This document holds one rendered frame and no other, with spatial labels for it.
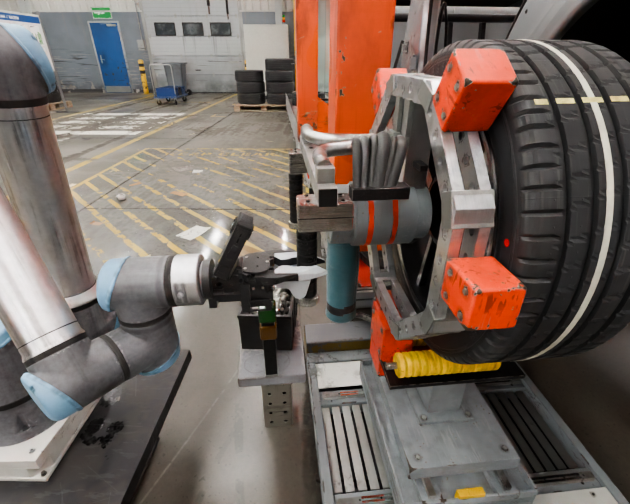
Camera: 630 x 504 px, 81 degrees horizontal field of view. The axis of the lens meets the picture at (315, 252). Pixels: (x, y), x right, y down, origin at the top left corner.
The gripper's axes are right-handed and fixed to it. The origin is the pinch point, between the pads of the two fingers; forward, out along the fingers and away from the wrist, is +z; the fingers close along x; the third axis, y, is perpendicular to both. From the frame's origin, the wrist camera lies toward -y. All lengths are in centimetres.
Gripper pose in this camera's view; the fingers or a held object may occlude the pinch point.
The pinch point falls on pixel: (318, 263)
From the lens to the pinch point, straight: 65.4
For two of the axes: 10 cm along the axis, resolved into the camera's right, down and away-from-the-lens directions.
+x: 1.0, 4.7, -8.8
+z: 9.9, -0.5, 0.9
